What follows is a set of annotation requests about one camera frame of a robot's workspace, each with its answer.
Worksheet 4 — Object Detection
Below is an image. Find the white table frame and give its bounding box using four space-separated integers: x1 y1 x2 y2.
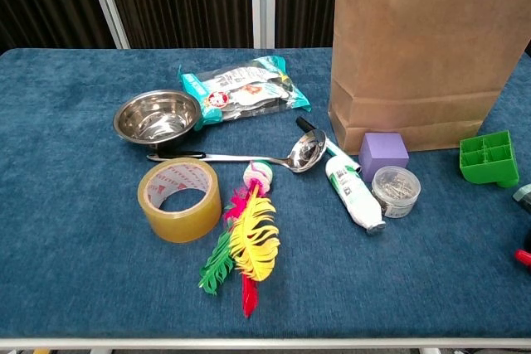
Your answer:
0 336 531 352

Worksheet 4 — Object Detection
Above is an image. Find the stainless steel ladle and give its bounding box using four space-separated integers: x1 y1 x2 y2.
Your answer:
146 129 328 174

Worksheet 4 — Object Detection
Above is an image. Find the white partition frame post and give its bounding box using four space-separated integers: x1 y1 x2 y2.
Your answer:
81 0 132 49
250 0 277 49

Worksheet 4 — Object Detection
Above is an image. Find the clear packing tape roll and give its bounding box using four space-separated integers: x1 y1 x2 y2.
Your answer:
137 158 223 244

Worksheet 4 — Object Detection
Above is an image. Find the green marker with black cap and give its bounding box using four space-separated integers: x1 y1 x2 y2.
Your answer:
295 115 362 175

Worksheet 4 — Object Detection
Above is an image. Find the white green tube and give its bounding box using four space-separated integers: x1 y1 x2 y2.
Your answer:
324 155 387 235

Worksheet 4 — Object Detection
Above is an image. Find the teal clear snack packet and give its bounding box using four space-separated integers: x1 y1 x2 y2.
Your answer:
178 55 312 131

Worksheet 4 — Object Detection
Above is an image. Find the colourful feather shuttlecock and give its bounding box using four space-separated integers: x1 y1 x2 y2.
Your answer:
197 160 282 319

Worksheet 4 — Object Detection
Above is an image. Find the brown paper bag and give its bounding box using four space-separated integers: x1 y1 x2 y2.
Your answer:
327 0 531 156

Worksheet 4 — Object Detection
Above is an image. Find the red plastic clip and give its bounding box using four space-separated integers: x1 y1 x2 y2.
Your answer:
514 248 531 274

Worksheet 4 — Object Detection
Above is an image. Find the blue table cloth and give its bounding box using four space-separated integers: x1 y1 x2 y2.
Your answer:
0 46 531 341

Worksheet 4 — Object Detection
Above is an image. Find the purple foam cube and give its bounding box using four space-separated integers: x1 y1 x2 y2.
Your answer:
358 132 411 183

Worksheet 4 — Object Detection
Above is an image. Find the clear round pin box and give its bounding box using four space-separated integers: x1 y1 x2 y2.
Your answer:
370 165 422 220

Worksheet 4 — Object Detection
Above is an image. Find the green plastic grid tray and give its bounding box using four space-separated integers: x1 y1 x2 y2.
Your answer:
459 130 520 188

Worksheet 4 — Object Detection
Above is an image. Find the stainless steel bowl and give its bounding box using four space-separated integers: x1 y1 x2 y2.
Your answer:
113 89 203 151

